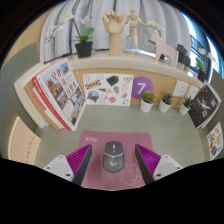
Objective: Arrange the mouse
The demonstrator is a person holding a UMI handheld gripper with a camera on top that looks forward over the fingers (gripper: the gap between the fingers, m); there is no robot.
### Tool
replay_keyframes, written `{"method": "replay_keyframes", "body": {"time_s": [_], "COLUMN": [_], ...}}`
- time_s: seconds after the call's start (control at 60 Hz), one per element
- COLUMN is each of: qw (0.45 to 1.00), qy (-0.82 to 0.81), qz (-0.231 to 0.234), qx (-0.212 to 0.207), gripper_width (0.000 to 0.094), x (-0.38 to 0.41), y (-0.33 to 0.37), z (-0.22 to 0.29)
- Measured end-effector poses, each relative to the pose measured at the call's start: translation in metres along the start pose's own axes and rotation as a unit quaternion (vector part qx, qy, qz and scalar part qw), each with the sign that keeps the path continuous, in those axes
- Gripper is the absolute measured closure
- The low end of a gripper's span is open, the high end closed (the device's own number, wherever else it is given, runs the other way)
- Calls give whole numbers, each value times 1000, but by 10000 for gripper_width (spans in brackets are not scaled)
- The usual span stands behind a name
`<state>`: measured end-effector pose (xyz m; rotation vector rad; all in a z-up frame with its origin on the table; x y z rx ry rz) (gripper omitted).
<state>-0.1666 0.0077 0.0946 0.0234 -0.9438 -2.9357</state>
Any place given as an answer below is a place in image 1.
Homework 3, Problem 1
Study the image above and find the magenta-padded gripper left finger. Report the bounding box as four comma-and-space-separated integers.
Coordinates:
42, 143, 94, 187

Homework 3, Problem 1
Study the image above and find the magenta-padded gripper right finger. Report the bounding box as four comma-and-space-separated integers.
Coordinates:
134, 143, 184, 186

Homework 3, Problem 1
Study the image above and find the grey computer mouse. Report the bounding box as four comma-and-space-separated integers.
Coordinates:
101, 140, 126, 174

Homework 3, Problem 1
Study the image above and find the dusty pink mouse pad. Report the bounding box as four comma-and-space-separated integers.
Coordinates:
77, 130, 155, 192

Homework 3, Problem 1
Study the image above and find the small plant in white pot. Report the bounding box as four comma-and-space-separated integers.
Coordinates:
158, 92, 174, 114
179, 95, 194, 116
139, 90, 156, 113

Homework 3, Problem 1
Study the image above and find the colourful sticker card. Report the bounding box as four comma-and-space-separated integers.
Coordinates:
206, 121, 224, 161

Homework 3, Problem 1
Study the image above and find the white photo-cover book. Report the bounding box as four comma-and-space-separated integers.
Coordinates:
34, 57, 88, 132

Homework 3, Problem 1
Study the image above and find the black-cover book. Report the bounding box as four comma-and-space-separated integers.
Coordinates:
187, 84, 221, 129

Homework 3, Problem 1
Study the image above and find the tan kraft book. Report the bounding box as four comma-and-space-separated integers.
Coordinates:
23, 79, 63, 131

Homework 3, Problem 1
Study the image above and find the red book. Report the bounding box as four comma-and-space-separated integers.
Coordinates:
31, 75, 73, 132

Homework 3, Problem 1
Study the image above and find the purple round number sign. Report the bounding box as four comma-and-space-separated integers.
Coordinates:
131, 76, 155, 100

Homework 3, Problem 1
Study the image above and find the light wooden desk shelf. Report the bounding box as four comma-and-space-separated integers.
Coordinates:
14, 49, 214, 108

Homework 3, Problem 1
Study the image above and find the white sticker sheet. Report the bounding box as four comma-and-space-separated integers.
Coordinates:
82, 73, 134, 107

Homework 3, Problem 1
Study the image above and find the green desk partition panel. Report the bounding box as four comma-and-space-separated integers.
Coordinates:
208, 68, 224, 134
0, 41, 44, 159

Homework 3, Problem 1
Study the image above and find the thick white book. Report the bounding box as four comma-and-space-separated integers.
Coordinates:
13, 68, 48, 129

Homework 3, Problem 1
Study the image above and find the white orchid in black pot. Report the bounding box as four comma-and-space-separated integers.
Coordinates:
194, 47, 214, 83
44, 12, 95, 59

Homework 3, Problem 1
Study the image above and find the black wooden horse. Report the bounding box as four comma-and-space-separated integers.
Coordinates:
175, 43, 192, 68

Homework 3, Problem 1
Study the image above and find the pink wooden horse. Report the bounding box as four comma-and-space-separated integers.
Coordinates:
148, 32, 180, 67

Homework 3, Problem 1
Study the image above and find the dark-framed window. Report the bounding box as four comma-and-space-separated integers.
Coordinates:
181, 11, 224, 79

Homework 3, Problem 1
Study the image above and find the wooden hand model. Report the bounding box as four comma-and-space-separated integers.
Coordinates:
101, 10, 127, 57

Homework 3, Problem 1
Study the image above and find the white orchid plant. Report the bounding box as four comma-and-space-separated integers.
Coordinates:
146, 20, 167, 46

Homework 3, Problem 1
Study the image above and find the wooden mannequin figure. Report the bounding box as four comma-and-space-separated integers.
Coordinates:
124, 8, 149, 56

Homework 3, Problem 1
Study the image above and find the light grey curtain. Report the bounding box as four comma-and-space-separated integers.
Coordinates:
39, 0, 193, 63

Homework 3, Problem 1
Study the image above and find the white wall socket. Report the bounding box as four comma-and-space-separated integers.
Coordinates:
186, 85, 200, 100
172, 80, 190, 99

